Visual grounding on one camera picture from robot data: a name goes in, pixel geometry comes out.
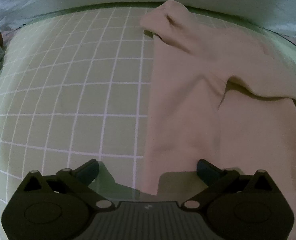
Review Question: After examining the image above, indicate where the beige long sleeve shirt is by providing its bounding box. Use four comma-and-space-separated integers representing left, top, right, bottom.
139, 0, 296, 201

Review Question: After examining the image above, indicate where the green grid cutting mat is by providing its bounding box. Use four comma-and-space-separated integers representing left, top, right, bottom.
0, 3, 296, 240

